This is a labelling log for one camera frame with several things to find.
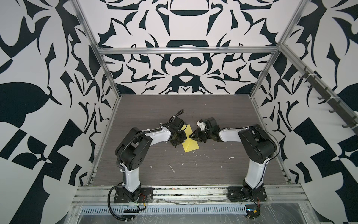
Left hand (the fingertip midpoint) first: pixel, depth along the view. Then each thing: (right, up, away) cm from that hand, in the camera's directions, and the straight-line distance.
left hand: (187, 137), depth 93 cm
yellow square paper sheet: (+2, -4, -2) cm, 5 cm away
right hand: (+2, +1, 0) cm, 2 cm away
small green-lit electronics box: (+32, -33, -22) cm, 51 cm away
